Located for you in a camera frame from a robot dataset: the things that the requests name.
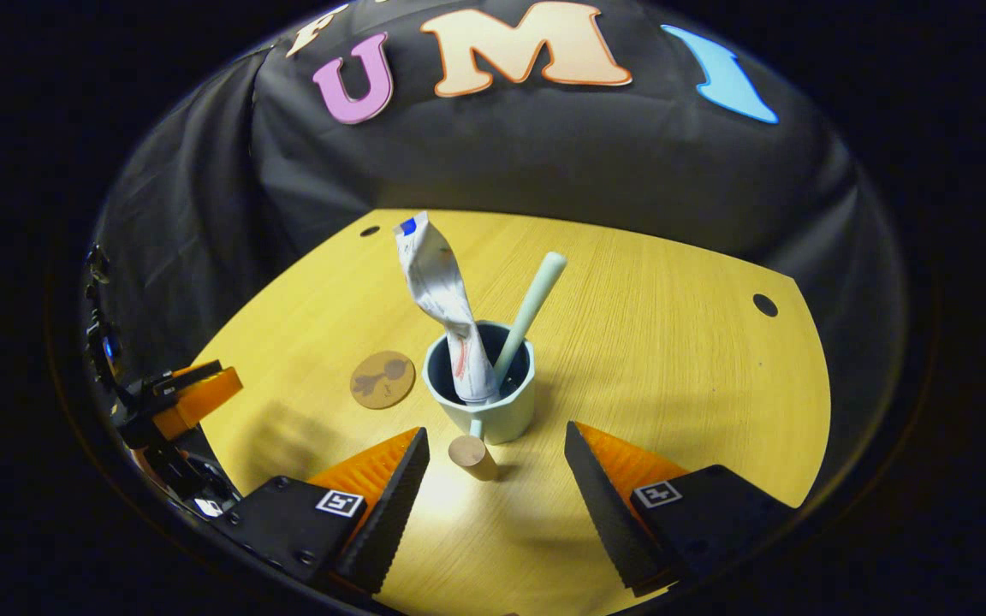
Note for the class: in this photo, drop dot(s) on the pale green toothbrush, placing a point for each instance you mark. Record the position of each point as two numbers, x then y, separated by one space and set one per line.
531 312

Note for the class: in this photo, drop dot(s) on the black backdrop cloth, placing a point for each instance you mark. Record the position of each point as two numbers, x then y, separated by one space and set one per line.
544 162

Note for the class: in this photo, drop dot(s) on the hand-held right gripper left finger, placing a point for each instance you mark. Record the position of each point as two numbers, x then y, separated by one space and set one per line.
386 509

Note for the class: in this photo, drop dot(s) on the white toothpaste tube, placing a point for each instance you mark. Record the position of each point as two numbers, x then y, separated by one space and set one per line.
442 291

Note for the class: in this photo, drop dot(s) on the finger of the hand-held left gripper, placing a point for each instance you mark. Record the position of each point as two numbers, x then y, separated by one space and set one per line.
198 398

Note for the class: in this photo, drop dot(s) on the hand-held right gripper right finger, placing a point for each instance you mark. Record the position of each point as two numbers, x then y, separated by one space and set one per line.
604 505

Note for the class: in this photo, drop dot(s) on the wooden desktop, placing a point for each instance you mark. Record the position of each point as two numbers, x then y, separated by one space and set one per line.
673 368

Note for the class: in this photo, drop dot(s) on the round brown coaster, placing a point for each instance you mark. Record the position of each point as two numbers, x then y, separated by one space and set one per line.
383 380

